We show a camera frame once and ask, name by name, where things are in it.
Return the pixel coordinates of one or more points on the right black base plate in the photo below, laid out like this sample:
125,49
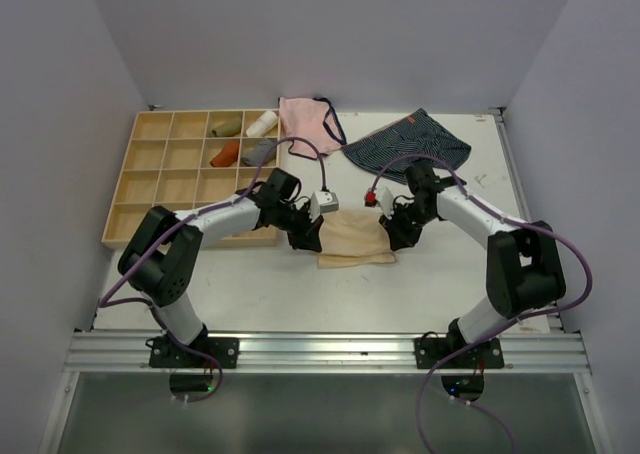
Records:
457,356

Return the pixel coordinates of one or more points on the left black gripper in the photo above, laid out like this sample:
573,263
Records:
308,236

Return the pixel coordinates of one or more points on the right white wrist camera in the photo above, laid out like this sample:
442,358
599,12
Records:
381,198

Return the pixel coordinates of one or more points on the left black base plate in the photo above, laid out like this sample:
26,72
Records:
202,353

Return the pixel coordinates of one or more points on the olive rolled underwear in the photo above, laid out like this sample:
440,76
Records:
228,128

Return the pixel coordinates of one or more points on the pink underwear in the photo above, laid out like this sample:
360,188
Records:
315,121

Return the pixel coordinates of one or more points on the grey rolled underwear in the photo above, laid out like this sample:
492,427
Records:
258,152

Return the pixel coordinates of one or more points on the white rolled underwear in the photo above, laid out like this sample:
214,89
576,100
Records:
259,123

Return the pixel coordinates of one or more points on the blue striped boxer shorts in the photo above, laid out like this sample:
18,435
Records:
417,133

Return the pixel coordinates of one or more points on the wooden compartment tray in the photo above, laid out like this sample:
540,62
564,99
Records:
167,163

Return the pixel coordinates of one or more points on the aluminium mounting rail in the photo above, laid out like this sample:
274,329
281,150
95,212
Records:
142,351

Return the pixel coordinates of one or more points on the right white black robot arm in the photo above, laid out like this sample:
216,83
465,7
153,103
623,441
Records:
523,268

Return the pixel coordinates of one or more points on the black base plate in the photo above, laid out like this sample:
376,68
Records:
457,356
202,353

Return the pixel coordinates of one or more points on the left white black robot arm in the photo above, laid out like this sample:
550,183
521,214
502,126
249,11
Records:
161,256

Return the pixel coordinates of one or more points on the beige underwear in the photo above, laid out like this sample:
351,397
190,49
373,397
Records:
351,238

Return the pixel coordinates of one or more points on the orange rolled underwear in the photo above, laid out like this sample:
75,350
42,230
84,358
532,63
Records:
227,156

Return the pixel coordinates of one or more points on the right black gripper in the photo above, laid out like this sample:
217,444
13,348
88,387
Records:
398,235

